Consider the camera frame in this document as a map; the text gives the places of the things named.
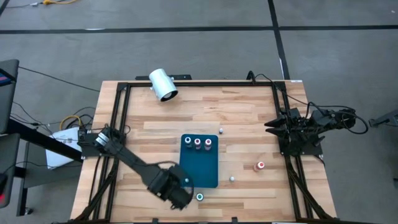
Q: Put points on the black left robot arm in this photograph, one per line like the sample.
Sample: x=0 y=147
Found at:
x=130 y=158

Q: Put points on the orange food coloring bottle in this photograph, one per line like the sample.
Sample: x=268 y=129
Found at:
x=259 y=166

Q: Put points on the maroon food coloring bottle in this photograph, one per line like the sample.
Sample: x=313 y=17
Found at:
x=197 y=143

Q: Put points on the blue plastic bin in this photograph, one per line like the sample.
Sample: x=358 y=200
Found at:
x=199 y=165

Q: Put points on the green Chefmaster food coloring bottle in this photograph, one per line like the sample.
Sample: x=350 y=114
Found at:
x=199 y=196

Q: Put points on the blue food coloring bottle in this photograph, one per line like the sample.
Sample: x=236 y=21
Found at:
x=188 y=141

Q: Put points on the black diagonal beam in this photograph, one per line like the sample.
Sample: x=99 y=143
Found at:
x=37 y=137

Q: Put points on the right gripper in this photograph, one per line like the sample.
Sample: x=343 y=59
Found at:
x=298 y=127

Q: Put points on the white paper box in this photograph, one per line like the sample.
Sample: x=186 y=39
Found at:
x=62 y=146

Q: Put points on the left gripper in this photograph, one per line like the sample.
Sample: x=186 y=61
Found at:
x=169 y=183

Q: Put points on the black table edge clamp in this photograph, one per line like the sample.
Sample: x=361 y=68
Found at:
x=234 y=220
x=155 y=221

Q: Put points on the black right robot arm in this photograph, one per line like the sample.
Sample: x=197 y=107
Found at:
x=323 y=124

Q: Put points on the grey chair panel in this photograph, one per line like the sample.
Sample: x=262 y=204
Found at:
x=7 y=99
x=7 y=171

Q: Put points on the black lamp mount bar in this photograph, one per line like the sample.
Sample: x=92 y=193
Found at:
x=183 y=76

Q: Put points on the black aluminium table frame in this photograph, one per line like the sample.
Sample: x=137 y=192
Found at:
x=202 y=84

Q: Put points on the grey floor stand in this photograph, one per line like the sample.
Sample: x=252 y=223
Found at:
x=385 y=119

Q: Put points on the white cylindrical camera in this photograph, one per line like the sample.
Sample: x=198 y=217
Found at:
x=160 y=82

